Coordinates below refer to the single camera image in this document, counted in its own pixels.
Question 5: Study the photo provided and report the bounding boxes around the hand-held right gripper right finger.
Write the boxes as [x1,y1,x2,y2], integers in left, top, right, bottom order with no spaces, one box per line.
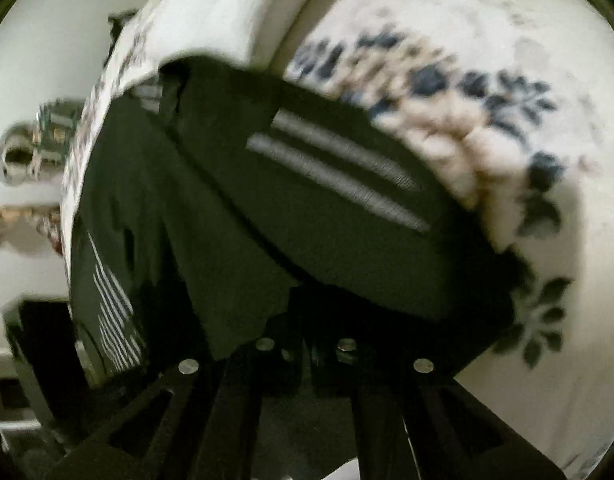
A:
[309,335,568,480]

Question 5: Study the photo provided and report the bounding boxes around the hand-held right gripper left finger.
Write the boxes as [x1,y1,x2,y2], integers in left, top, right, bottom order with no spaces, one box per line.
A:
[49,335,304,480]

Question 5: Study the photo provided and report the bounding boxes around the black shorts with white stripes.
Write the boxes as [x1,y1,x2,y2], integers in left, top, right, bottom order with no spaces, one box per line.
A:
[67,52,534,392]

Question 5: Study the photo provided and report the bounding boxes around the dark box-shaped object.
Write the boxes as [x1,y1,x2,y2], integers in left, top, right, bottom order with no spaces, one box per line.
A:
[2,299,115,461]

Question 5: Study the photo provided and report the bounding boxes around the chrome metal fixture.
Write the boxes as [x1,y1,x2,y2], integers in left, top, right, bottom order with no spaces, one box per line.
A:
[0,99,84,187]

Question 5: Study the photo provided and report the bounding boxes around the plain white pillow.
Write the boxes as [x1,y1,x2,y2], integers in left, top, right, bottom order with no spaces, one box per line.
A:
[149,0,348,72]

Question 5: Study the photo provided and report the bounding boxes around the floral white bed sheet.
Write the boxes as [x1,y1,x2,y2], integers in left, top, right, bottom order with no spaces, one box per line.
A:
[61,0,614,480]

